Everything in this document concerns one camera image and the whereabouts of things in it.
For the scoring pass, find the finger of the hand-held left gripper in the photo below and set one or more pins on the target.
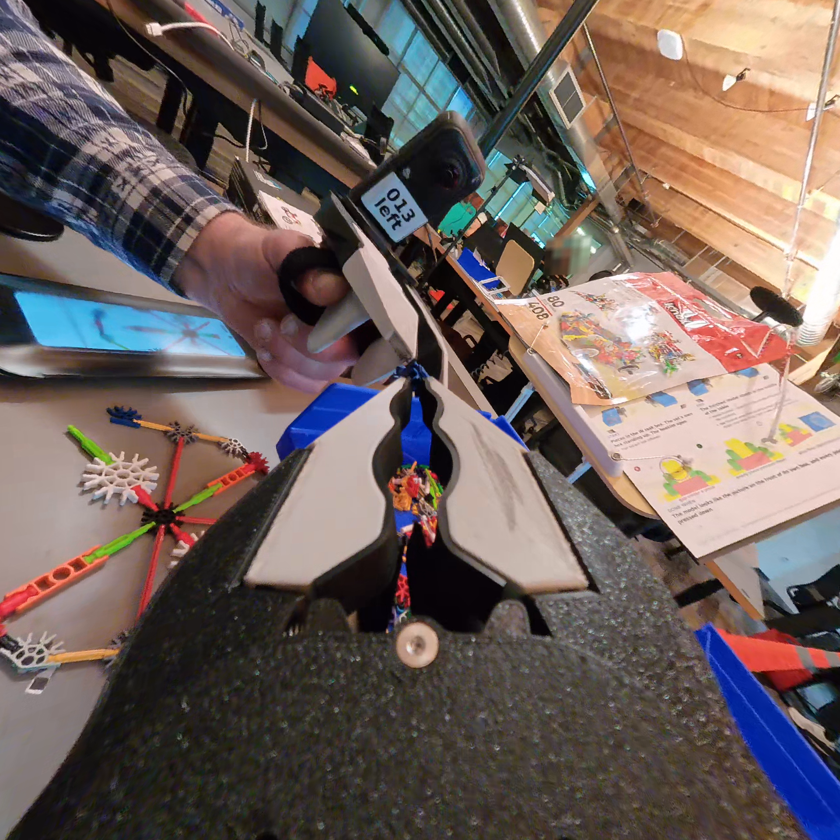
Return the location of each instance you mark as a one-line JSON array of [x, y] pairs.
[[380, 295], [434, 354]]

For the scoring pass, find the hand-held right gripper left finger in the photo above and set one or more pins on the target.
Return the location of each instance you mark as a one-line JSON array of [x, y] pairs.
[[321, 518]]

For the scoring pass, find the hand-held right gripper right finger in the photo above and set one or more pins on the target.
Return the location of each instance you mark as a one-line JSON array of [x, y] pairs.
[[505, 518]]

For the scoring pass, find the blue toy connector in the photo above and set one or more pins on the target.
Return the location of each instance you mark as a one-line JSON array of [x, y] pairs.
[[411, 375]]

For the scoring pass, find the pile of colourful toy pieces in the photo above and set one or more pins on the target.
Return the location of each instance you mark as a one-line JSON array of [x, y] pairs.
[[413, 492]]

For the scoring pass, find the blue plastic bin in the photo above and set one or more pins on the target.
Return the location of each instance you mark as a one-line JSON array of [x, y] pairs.
[[315, 420], [768, 741]]

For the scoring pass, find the colourful toy wheel model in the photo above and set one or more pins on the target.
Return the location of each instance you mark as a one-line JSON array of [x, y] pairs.
[[161, 515]]

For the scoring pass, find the person's left forearm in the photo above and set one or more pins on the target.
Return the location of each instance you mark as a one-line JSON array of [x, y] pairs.
[[85, 144]]

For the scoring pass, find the person's left hand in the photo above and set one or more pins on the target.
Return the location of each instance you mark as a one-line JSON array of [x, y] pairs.
[[236, 282]]

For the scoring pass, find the small blue bin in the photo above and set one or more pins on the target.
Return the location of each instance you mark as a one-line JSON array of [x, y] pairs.
[[476, 269]]

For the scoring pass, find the tan chair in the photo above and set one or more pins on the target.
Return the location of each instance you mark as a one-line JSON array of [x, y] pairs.
[[515, 266]]

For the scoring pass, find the black pole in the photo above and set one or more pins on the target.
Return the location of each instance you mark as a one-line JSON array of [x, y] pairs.
[[538, 72]]

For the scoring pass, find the black monitor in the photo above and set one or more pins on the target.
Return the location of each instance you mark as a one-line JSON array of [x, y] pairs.
[[348, 52]]

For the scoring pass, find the long wooden desk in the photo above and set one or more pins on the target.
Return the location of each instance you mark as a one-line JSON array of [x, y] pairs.
[[262, 92]]

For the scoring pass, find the white instruction sheet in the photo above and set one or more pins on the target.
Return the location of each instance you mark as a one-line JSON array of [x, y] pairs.
[[722, 472]]

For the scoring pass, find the smartphone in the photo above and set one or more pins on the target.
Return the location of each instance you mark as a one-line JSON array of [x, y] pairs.
[[118, 328]]

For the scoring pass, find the small white toy piece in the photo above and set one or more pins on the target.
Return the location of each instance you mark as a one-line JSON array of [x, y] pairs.
[[39, 682]]

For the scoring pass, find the black round knob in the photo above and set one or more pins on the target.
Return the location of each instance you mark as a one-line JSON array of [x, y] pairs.
[[775, 306]]

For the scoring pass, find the metal ventilation duct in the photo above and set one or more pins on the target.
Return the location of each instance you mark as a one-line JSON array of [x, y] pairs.
[[558, 85]]

